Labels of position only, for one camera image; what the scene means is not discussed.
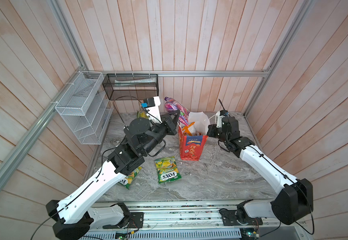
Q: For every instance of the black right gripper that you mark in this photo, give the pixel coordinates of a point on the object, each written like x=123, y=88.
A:
x=212, y=127

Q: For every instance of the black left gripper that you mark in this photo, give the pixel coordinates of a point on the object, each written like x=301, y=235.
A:
x=169, y=125

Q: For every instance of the purple Fox's berries candy bag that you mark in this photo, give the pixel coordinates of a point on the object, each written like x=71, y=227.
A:
x=171, y=105

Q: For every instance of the orange mango snack bag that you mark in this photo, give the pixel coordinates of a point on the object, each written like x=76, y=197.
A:
x=189, y=130

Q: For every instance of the green Fox's candy bag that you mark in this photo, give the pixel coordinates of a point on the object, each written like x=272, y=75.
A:
x=167, y=170
x=127, y=181
x=142, y=114

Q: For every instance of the red paper bag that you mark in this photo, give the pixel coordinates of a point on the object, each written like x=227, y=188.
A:
x=191, y=147

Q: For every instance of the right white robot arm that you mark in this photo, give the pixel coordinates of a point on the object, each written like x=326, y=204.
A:
x=294, y=198

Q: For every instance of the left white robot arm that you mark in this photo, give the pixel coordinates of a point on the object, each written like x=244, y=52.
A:
x=75, y=215

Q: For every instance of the black wire mesh basket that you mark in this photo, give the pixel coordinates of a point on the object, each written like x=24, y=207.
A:
x=131, y=86

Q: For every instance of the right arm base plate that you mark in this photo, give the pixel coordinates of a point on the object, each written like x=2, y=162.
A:
x=238, y=218

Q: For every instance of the white wire mesh shelf rack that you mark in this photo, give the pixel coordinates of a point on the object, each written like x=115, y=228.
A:
x=85, y=108

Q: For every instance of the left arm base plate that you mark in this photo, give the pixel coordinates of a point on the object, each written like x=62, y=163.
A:
x=135, y=220

